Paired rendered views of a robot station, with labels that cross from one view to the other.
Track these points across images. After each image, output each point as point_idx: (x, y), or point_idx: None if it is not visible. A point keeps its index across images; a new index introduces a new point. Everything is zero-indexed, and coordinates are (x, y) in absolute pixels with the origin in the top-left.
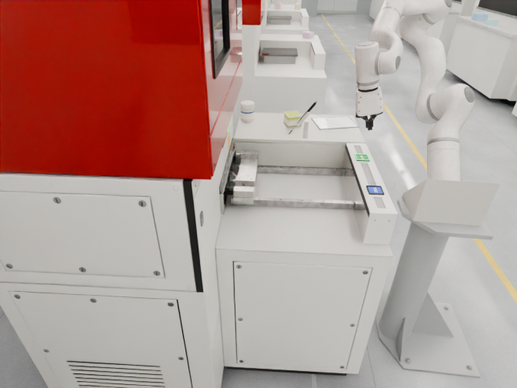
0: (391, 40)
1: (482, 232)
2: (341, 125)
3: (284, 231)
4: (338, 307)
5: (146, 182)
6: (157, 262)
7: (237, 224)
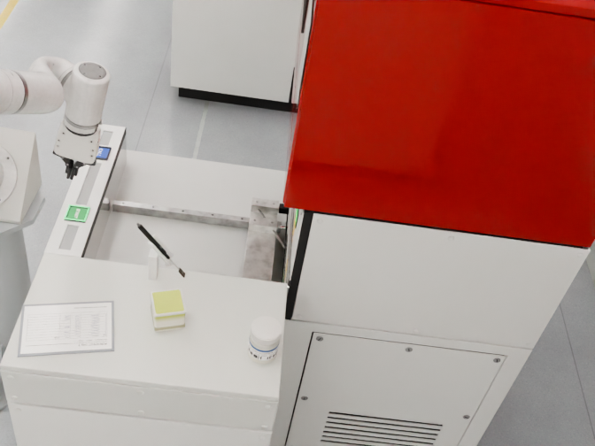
0: (49, 65)
1: None
2: (57, 314)
3: (213, 184)
4: None
5: None
6: None
7: (270, 198)
